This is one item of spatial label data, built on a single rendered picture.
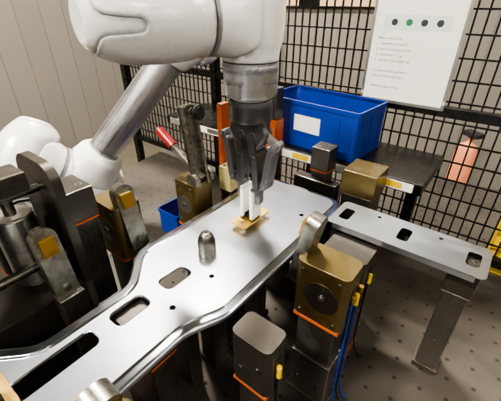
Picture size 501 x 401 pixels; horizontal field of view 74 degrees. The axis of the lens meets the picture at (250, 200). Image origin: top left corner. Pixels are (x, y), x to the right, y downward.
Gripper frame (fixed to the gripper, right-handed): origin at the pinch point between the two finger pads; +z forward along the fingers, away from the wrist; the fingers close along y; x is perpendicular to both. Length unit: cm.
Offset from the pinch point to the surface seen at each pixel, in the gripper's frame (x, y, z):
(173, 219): 11, -41, 28
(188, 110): -0.8, -14.8, -15.5
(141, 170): 36, -94, 35
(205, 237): -13.4, 0.7, 0.8
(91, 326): -34.2, -1.6, 5.2
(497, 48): 243, 15, -6
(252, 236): -3.7, 3.4, 5.2
